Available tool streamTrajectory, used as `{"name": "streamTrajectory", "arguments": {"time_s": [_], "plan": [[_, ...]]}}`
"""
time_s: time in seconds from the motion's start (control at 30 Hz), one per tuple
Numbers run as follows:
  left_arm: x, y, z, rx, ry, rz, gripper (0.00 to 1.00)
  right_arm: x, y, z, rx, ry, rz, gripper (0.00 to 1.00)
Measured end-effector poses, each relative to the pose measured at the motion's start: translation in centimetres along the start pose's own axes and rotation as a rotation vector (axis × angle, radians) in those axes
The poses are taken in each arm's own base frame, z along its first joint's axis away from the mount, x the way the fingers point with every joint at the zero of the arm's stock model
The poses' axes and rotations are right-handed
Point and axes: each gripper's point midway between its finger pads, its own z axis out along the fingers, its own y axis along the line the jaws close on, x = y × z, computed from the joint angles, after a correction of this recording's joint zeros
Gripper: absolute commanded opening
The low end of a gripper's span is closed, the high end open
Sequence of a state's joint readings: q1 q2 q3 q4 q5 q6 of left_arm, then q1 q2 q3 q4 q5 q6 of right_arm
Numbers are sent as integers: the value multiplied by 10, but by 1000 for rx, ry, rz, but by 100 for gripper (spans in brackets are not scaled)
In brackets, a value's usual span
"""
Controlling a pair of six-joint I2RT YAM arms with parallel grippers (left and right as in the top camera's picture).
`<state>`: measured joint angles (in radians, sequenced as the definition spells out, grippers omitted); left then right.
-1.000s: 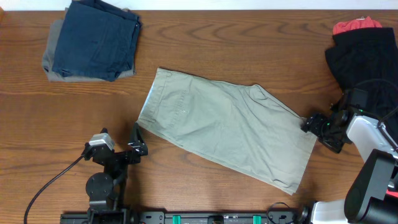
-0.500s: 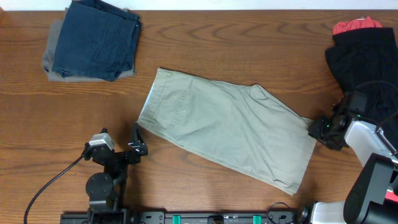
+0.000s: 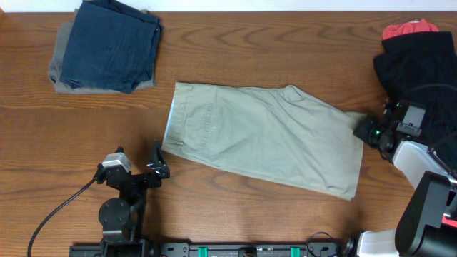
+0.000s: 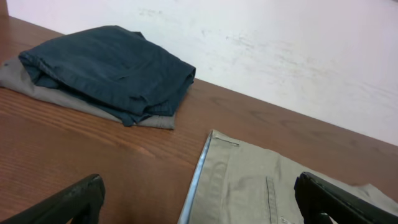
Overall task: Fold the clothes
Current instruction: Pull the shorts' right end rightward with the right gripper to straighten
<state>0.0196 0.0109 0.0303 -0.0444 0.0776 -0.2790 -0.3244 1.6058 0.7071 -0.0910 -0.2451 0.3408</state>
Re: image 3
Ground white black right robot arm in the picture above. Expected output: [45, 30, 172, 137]
[341, 101, 456, 257]

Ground black garment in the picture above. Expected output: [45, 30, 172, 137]
[373, 31, 456, 169]

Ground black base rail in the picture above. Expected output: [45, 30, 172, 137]
[69, 242, 356, 257]

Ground black left camera cable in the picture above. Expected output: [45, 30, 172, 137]
[26, 177, 98, 257]

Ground folded navy blue shorts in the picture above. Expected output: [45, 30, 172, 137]
[59, 0, 164, 95]

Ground folded grey shorts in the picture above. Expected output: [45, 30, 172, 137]
[48, 9, 157, 95]

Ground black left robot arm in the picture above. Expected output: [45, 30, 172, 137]
[94, 141, 170, 256]

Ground khaki shorts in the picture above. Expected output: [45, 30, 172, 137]
[162, 82, 363, 200]

